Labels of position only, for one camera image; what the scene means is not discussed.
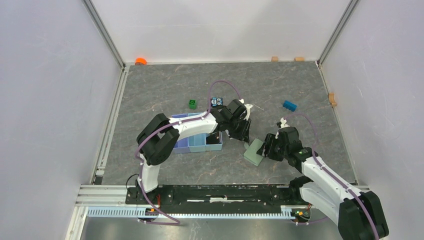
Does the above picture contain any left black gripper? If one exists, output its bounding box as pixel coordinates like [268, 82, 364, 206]
[227, 116, 252, 144]

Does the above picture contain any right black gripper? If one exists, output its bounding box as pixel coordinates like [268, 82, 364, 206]
[256, 133, 289, 162]

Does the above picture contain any green card holder wallet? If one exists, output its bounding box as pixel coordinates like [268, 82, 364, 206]
[243, 138, 264, 167]

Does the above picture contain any blue three-compartment organizer tray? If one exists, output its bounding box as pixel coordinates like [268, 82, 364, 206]
[170, 112, 222, 154]

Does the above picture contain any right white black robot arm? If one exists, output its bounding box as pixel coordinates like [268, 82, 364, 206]
[257, 126, 389, 240]

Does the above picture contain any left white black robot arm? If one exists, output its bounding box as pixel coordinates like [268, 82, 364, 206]
[134, 99, 253, 204]

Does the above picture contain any black blue owl toy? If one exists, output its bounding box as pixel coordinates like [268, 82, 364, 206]
[210, 97, 223, 108]

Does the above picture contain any blue toy brick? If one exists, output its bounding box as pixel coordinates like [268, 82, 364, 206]
[282, 100, 297, 112]

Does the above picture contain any green toy cube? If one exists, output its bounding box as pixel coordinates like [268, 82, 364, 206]
[188, 99, 198, 110]

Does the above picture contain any curved wooden piece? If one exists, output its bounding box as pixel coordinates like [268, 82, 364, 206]
[328, 92, 338, 108]

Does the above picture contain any orange round cap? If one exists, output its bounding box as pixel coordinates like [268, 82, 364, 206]
[134, 57, 147, 65]

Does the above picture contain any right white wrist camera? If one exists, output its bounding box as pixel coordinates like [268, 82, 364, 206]
[276, 117, 290, 129]

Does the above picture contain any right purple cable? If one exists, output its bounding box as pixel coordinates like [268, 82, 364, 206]
[281, 113, 380, 240]

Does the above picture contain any purple cable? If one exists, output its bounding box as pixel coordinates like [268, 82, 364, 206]
[281, 113, 380, 240]
[134, 80, 244, 226]

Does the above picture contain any aluminium frame rail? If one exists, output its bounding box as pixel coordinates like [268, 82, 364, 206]
[86, 206, 295, 220]

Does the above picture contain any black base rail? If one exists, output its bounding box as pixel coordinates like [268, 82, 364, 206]
[125, 184, 308, 214]

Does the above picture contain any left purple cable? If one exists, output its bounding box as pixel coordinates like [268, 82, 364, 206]
[134, 80, 244, 226]

